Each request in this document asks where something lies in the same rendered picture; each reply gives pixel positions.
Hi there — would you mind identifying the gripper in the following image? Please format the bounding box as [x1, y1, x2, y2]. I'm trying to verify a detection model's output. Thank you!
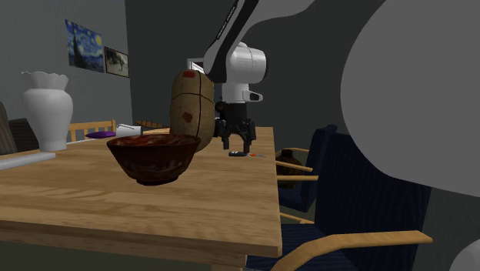
[214, 101, 258, 155]

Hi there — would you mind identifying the blue starry night painting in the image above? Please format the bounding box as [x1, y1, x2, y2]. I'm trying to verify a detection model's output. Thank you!
[65, 18, 106, 74]

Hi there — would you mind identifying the white cylinder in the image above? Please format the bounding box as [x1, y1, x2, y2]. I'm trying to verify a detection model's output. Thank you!
[115, 123, 142, 138]

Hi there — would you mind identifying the brown tapered object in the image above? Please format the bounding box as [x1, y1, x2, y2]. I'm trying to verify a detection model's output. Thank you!
[135, 119, 170, 129]

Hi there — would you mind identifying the wooden table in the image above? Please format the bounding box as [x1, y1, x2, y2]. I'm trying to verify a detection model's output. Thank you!
[0, 126, 283, 271]

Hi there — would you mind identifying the dark red-brown bowl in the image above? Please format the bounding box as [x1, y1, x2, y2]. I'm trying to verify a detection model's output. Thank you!
[106, 134, 202, 186]

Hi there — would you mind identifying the white vase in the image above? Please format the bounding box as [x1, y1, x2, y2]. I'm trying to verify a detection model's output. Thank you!
[21, 71, 74, 152]

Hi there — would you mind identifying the tan stitched rounded object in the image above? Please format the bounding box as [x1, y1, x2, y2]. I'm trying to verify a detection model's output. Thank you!
[168, 69, 216, 152]

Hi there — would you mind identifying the dark grey chair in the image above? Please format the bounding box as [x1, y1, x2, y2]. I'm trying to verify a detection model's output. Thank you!
[0, 101, 41, 156]

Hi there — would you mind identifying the dark framed picture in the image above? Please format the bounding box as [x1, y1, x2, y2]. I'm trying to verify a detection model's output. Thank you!
[103, 45, 130, 79]

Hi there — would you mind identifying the white framed window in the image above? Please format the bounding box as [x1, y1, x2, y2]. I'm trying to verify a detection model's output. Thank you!
[187, 58, 205, 75]

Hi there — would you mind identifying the dark brown floor vase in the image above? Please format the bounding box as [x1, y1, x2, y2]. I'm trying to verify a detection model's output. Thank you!
[276, 149, 305, 189]

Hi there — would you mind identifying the blue armchair with wooden arms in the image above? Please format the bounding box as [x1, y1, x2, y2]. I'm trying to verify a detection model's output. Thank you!
[275, 124, 338, 213]
[245, 131, 434, 271]

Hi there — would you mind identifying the flat white slab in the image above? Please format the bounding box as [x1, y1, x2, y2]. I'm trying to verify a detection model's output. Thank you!
[0, 151, 57, 172]

